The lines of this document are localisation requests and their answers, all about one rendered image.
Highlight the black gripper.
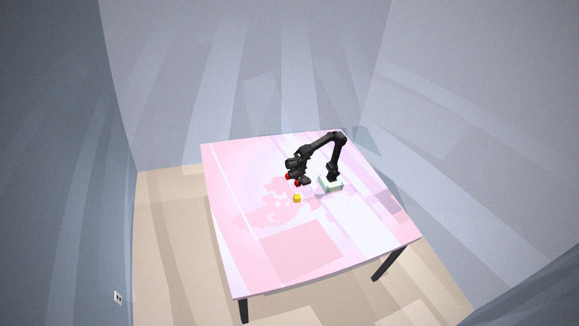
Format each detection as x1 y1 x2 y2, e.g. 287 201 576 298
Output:
295 166 312 186

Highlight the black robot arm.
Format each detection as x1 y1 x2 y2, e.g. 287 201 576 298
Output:
285 131 347 182

